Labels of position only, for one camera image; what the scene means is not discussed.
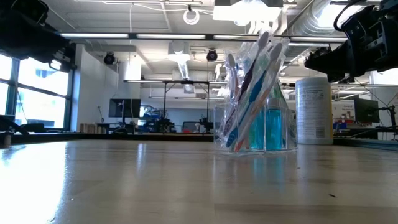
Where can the dark computer monitor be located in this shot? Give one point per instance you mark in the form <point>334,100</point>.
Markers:
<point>124,108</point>
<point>367,110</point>

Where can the small blue mouthwash bottle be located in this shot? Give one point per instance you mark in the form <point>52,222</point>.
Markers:
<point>274,130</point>
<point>257,132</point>

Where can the black background gantry frame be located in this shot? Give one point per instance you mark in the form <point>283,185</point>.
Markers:
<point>164,99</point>

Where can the large window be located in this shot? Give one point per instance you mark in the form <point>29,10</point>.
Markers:
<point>43,93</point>

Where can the clear acrylic organizer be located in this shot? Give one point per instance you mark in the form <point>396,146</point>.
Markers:
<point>283,137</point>

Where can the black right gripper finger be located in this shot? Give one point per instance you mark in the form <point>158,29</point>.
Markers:
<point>329,60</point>
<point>340,78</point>

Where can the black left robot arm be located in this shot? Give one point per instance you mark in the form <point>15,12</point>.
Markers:
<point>25,9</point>

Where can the black ceiling camera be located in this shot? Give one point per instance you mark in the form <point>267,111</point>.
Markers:
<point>211,56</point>
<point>109,59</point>

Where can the white wipes canister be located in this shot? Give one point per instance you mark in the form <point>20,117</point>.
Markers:
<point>314,112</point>

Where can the stack of wooden blocks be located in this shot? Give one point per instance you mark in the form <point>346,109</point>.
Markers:
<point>90,128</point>

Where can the black aluminium table frame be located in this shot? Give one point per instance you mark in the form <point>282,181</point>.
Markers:
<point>124,137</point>

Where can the background robot workstation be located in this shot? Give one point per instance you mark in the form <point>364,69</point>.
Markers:
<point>158,124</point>

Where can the square ceiling light panel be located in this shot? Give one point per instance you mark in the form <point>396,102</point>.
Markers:
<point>248,12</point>

